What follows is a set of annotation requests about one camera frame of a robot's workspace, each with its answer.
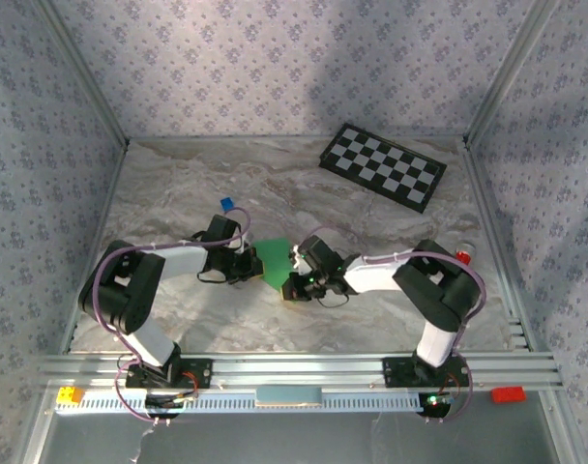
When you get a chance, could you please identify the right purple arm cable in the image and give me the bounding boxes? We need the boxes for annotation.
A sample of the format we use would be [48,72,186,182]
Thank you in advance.
[298,224,488,427]

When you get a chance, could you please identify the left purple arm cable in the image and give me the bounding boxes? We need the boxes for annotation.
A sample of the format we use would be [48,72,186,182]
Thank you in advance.
[91,206,254,427]

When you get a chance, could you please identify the grey metal sheet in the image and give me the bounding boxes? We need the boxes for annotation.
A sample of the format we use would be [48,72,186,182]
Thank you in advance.
[22,410,571,464]

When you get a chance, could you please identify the right black controller board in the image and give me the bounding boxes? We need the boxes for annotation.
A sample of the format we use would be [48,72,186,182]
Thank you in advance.
[417,391,454,420]

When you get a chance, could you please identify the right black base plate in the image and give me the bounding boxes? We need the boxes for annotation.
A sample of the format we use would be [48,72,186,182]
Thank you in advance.
[382,356,472,389]

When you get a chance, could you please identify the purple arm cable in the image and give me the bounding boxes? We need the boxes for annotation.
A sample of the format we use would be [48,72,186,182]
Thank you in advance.
[298,224,488,427]
[91,206,254,427]

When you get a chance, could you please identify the left black controller board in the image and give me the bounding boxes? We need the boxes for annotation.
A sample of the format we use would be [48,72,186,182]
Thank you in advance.
[143,391,198,421]

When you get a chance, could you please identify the wide aluminium mounting rail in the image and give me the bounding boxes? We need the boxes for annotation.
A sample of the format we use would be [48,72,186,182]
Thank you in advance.
[38,352,565,392]

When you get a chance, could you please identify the green paper sheet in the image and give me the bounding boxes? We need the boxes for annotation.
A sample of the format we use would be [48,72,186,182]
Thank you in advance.
[252,238,295,291]

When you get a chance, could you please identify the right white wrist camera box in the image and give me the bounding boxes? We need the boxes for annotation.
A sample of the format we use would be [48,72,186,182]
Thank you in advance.
[287,245,309,271]

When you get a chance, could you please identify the black controller board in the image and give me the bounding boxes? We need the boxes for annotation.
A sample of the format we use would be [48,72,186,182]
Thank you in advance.
[143,391,198,421]
[417,391,454,420]

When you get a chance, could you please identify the slotted grey cable duct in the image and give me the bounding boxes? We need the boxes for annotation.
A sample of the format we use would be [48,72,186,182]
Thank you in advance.
[54,390,424,415]

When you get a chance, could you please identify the red toy brick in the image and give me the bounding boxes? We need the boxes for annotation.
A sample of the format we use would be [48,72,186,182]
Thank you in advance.
[490,386,526,404]

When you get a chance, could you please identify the black white chessboard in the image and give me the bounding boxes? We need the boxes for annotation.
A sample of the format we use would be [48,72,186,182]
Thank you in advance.
[318,122,448,215]

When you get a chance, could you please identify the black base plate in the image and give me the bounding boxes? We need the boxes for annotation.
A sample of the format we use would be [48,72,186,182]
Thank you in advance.
[125,358,214,391]
[382,356,472,389]

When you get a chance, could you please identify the aluminium frame post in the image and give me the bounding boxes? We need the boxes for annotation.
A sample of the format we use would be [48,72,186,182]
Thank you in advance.
[465,0,564,146]

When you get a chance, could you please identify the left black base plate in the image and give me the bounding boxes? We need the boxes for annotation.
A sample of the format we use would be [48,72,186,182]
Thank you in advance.
[125,358,214,391]

